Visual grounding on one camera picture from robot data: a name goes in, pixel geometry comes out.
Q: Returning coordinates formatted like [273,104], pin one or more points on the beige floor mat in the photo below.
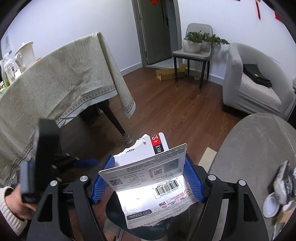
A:
[207,159]

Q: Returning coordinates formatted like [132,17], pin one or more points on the red chinese knot ornament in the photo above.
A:
[258,9]

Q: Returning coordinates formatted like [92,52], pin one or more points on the white plastic lid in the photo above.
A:
[271,206]

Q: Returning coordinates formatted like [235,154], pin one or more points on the flat cardboard box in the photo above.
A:
[168,74]

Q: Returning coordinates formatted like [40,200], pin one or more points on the grey door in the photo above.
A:
[158,30]

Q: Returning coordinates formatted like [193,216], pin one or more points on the beige patterned tablecloth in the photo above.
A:
[58,87]

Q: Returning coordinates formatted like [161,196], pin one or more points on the brown cardboard tape roll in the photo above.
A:
[286,212]

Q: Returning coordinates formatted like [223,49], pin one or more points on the dark teal trash bin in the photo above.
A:
[168,217]

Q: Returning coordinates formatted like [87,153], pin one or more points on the white kettle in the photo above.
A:
[25,57]

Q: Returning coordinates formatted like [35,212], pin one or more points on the red right wall scroll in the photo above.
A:
[277,16]

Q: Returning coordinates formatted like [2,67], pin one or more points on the grey armchair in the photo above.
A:
[242,93]

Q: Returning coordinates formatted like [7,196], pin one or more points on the person's left hand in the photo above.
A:
[21,210]

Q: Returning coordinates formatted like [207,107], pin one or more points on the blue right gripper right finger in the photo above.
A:
[195,176]

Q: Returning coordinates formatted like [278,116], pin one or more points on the grey dining chair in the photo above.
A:
[203,57]

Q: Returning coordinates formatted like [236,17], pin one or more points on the potted green plant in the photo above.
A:
[196,42]

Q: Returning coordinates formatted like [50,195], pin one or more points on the dark wooden table leg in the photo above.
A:
[104,106]

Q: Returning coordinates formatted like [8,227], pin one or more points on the white SD card packaging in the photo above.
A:
[149,167]

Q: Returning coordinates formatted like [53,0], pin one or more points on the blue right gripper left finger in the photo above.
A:
[98,184]

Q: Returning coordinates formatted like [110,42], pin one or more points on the round grey marble table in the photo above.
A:
[253,151]

